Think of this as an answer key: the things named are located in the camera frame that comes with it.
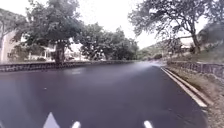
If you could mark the row of trees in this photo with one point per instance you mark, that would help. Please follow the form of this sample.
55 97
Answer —
110 46

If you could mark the dark asphalt road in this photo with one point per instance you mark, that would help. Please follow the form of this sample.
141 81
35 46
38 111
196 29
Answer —
110 93

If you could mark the wooded hill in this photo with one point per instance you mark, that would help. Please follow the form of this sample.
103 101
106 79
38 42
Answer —
155 50

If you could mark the large dark tree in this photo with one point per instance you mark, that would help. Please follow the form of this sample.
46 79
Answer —
56 23

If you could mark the robot's own part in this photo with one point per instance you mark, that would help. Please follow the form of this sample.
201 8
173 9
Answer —
148 124
76 125

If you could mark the pale concrete kerb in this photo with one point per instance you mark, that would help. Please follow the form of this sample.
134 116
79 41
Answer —
186 89

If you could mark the large spreading tree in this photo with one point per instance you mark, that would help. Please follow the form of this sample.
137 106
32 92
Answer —
195 40

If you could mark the grassy slope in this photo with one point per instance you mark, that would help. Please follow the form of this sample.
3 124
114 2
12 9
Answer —
210 53

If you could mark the dirt verge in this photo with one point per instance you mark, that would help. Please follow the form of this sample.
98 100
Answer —
213 90

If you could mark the pale building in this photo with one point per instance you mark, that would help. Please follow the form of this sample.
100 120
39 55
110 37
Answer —
6 48

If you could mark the low stone wall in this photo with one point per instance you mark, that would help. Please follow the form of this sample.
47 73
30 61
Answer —
33 66

